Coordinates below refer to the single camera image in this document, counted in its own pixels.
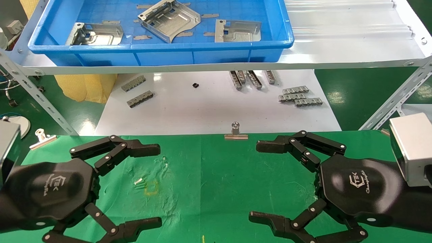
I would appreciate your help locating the office chair wheeled base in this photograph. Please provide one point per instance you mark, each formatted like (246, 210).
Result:
(12, 103)

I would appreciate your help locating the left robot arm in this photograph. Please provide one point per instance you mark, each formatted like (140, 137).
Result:
(4, 209)

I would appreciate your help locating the white wall socket box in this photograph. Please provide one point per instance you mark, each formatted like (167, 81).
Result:
(15, 26)

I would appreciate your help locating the yellow cloth cover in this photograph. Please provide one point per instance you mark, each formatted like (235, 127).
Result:
(84, 87)

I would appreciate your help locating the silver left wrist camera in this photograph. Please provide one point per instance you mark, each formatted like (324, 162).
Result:
(8, 148)

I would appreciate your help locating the small white scrap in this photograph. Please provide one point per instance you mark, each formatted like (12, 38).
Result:
(138, 181)

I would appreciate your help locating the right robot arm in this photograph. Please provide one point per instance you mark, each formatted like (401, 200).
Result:
(422, 209)

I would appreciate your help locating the perforated grey steel shelf post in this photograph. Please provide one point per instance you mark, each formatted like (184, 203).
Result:
(37, 96)
(391, 104)

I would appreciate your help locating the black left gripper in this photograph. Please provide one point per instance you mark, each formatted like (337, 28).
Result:
(50, 192)

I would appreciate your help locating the silver binder clip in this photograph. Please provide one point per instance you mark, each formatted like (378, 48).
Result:
(42, 139)
(236, 136)

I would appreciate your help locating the blue plastic bin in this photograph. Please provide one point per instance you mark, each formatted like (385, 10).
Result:
(168, 57)

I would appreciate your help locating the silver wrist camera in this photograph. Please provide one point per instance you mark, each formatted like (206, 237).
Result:
(8, 148)
(416, 148)

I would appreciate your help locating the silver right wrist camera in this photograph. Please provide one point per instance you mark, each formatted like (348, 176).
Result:
(416, 148)

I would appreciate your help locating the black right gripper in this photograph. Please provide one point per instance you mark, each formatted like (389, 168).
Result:
(357, 189)

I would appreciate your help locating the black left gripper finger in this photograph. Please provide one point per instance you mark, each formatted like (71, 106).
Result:
(141, 149)

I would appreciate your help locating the white corrugated shelf board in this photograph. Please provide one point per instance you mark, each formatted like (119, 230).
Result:
(337, 33)

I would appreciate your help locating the grey notched metal strip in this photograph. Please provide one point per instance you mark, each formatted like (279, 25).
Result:
(133, 83)
(308, 102)
(291, 98)
(140, 99)
(295, 89)

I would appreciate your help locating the stamped sheet metal chassis part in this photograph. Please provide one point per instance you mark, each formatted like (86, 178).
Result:
(243, 33)
(104, 35)
(168, 20)

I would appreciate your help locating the grey metal rail piece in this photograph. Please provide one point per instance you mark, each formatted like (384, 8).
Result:
(241, 76)
(235, 80)
(254, 79)
(271, 77)

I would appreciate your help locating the green table cloth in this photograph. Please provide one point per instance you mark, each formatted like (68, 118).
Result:
(216, 175)

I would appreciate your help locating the yellow plastic bag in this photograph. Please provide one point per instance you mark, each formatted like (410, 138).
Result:
(29, 7)

